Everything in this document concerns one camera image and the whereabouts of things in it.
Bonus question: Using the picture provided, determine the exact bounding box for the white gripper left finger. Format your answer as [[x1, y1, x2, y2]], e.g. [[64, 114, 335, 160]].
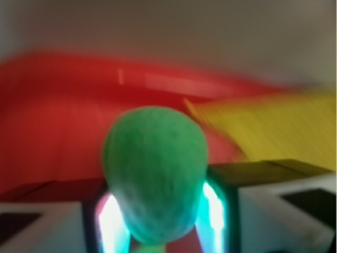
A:
[[1, 179, 129, 252]]

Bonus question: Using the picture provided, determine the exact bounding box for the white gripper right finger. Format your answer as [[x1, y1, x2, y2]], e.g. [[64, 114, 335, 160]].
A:
[[196, 160, 336, 252]]

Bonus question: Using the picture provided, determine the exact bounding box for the green dimpled ball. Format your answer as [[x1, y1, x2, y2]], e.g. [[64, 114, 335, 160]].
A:
[[102, 106, 209, 245]]

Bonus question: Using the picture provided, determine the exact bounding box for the yellow cloth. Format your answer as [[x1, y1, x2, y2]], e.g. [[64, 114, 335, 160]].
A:
[[184, 92, 336, 170]]

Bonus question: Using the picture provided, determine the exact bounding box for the red plastic tray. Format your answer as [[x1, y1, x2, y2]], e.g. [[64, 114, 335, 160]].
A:
[[1, 53, 281, 252]]

